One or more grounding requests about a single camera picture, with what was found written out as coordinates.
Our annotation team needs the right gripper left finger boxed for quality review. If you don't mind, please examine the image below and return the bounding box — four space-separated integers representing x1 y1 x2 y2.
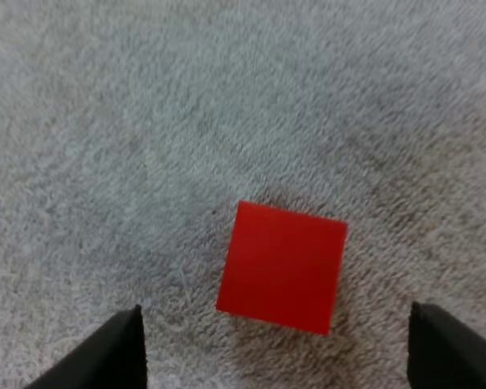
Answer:
23 304 148 389

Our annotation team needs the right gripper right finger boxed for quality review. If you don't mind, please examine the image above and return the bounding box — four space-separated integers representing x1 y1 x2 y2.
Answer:
407 301 486 389

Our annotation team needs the red cube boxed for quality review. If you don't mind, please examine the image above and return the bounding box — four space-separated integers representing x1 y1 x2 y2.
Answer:
215 199 348 337

